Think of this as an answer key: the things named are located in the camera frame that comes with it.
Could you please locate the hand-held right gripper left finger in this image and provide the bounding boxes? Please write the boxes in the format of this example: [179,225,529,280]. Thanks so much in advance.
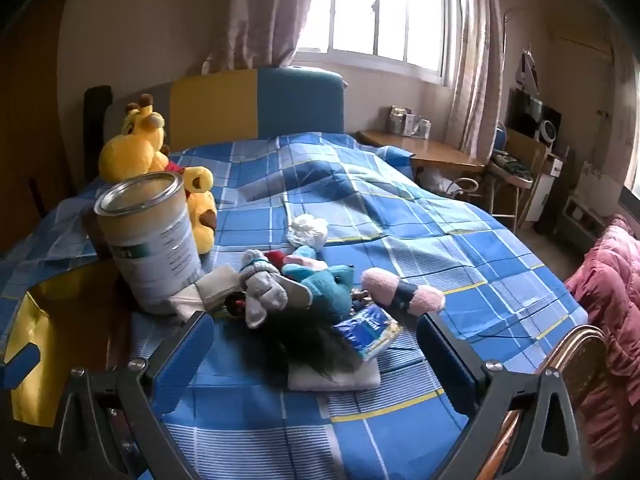
[52,310,216,480]

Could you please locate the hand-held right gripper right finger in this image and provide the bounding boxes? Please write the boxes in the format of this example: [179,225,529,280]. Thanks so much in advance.
[416,312,587,480]

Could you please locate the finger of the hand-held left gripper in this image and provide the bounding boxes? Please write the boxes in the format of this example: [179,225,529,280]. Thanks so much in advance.
[0,344,42,392]

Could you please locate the gold cardboard box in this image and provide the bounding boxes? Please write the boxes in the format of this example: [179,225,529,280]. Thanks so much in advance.
[10,259,138,428]

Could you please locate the pink plush roll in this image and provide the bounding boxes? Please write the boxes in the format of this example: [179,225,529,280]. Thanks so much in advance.
[361,268,447,317]

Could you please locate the white foam pad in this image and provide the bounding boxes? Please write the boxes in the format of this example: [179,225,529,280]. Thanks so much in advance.
[287,357,381,392]

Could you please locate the black wig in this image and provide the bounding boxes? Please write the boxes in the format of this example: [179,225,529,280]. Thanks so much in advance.
[235,305,362,376]

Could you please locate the blue rabbit plush toy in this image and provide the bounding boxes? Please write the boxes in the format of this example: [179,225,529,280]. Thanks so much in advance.
[281,245,356,324]

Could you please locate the blue tissue packet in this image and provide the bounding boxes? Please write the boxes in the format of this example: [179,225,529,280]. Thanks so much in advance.
[332,305,404,361]

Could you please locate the grey plush toy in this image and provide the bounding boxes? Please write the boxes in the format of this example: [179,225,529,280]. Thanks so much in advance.
[240,249,314,330]

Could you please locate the white metal tin can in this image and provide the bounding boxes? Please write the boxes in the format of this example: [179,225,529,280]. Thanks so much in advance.
[94,171,205,314]

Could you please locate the blue plaid blanket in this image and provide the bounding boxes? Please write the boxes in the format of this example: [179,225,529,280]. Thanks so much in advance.
[0,131,589,480]

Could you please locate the crumpled white plastic bag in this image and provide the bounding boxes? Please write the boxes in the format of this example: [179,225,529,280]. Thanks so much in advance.
[286,213,329,251]

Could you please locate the pink padded jacket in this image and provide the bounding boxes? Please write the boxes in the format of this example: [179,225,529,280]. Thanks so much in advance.
[565,215,640,476]

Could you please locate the white cabinet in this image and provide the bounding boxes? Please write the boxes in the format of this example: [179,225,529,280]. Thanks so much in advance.
[525,152,569,226]

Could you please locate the wooden desk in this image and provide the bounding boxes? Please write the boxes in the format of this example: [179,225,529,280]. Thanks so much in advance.
[356,130,486,181]

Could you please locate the yellow giraffe plush toy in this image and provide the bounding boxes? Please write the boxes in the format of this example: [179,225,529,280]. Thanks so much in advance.
[97,93,171,182]

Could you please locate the wooden chair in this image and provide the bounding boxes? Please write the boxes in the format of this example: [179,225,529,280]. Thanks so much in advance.
[487,120,549,233]

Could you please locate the wooden wardrobe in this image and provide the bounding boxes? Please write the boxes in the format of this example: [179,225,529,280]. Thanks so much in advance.
[0,10,87,256]

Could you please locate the white shelf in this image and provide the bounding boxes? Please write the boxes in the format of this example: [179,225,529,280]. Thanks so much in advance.
[560,160,627,241]

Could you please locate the clear containers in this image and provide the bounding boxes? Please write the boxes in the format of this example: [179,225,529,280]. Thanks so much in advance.
[387,105,433,140]

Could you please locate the black monitor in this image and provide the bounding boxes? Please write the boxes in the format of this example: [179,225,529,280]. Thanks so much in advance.
[506,87,562,144]

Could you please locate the beige patterned curtain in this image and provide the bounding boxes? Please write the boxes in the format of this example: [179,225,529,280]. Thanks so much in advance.
[444,0,506,162]
[220,0,326,72]

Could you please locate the window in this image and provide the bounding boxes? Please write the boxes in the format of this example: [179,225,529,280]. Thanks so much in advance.
[295,0,459,86]

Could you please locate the bronze metal chair frame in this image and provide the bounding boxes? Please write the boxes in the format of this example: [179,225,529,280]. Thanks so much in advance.
[475,325,609,480]

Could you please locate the white metal ring stool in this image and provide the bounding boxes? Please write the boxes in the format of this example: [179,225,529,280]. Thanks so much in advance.
[447,176,484,202]

